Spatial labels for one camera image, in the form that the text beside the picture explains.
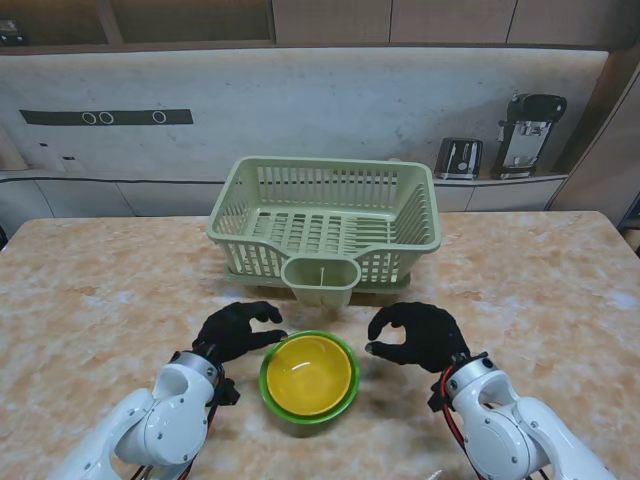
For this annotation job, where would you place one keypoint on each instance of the pale green plastic dish rack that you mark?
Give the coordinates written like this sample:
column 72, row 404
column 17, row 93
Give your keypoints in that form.
column 320, row 161

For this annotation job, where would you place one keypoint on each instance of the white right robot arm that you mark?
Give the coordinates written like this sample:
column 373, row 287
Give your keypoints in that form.
column 495, row 430

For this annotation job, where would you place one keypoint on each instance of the yellow plastic bowl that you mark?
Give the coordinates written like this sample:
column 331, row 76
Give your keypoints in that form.
column 305, row 380

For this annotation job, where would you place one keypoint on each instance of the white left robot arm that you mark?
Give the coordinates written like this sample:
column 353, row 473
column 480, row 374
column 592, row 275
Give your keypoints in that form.
column 165, row 425

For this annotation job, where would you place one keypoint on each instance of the white low counter cabinet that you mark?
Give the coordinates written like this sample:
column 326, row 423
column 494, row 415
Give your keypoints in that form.
column 150, row 197

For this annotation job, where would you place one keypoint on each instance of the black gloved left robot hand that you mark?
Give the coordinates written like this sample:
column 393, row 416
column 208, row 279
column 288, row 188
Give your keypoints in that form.
column 225, row 332

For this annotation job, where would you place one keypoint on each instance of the pale green drip tray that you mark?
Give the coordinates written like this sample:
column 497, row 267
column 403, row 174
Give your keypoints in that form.
column 239, row 281

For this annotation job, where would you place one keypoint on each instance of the wooden wall cabinets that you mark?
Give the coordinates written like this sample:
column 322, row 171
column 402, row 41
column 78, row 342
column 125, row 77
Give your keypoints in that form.
column 330, row 20

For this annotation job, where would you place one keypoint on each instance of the black silver toaster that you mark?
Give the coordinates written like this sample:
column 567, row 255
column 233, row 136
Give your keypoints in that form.
column 457, row 160

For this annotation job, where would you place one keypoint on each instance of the pale green cutlery holder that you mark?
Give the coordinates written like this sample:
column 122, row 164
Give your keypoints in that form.
column 320, row 295

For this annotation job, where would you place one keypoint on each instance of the small dark device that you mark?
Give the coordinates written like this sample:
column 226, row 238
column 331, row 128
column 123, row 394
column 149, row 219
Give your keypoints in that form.
column 10, row 32

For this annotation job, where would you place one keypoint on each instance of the green plastic bowl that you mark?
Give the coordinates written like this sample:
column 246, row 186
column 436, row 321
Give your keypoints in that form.
column 310, row 420

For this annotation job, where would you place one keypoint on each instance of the black silver coffee machine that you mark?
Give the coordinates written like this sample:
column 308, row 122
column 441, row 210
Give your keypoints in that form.
column 525, row 145

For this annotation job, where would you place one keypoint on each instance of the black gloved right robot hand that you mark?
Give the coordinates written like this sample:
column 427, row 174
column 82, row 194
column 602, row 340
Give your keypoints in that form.
column 435, row 335

